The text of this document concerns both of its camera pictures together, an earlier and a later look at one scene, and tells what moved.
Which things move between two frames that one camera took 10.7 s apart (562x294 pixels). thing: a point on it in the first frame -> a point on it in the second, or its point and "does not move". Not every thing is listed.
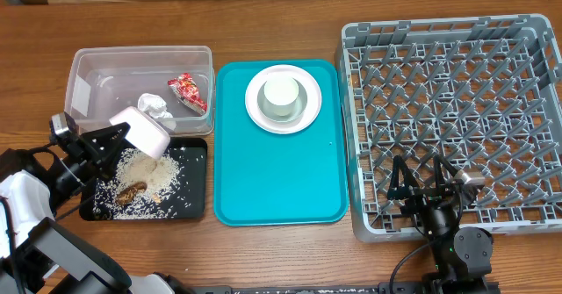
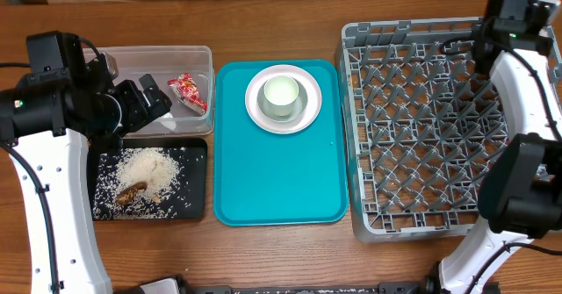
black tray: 142,187 does not move
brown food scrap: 126,196 does not move
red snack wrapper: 185,89 does not move
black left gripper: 105,168 -> 159,101
